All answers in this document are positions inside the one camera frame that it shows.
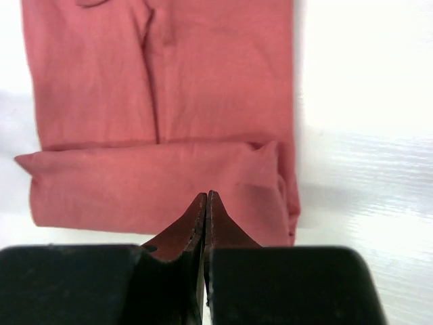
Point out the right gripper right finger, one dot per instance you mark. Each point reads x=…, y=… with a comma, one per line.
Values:
x=221, y=232

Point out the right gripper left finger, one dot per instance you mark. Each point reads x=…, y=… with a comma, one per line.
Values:
x=174, y=269

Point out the red t shirt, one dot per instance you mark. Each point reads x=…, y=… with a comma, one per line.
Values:
x=142, y=105

